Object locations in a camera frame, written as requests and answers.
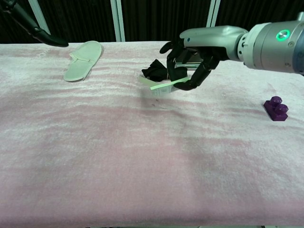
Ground white disposable slipper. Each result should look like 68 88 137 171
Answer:
63 40 103 82

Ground white double frame post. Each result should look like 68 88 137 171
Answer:
206 0 221 28
110 0 126 42

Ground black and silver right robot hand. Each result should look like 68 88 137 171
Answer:
160 25 248 92

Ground black rolled socks bundle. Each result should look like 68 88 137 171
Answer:
141 58 189 83

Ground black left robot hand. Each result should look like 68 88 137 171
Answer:
0 0 69 47

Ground green sticky note pad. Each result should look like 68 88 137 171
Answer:
150 76 190 97

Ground small green strip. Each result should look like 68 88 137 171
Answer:
138 76 155 87

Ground black pleated curtain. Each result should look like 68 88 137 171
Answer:
0 0 304 44

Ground pink velvet tablecloth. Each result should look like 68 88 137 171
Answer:
0 40 304 227

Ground black and silver digital scale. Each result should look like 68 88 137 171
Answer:
174 50 202 71

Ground slanted white frame post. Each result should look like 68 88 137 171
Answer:
28 0 54 44

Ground purple block with hex bolts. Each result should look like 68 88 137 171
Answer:
263 95 289 122

